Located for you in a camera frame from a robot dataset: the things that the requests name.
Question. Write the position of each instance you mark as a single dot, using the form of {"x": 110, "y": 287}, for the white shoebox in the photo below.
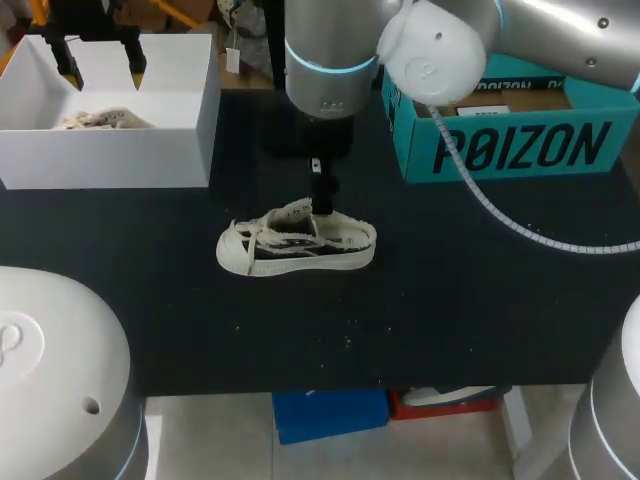
{"x": 110, "y": 155}

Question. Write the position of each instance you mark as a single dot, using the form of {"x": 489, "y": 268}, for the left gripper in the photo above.
{"x": 95, "y": 20}

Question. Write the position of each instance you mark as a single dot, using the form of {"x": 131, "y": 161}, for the white paper tag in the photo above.
{"x": 232, "y": 59}

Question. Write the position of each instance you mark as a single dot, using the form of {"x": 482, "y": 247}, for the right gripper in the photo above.
{"x": 310, "y": 137}

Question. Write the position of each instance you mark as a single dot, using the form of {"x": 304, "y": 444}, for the teal box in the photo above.
{"x": 520, "y": 147}

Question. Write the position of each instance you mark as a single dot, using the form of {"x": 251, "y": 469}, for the blue box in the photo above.
{"x": 330, "y": 415}

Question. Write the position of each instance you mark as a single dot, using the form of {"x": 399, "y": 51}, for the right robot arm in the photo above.
{"x": 540, "y": 35}

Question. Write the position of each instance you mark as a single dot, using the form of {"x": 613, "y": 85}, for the red box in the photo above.
{"x": 445, "y": 411}

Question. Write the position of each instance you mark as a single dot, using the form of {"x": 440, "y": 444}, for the beige and black canvas shoe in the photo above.
{"x": 300, "y": 250}

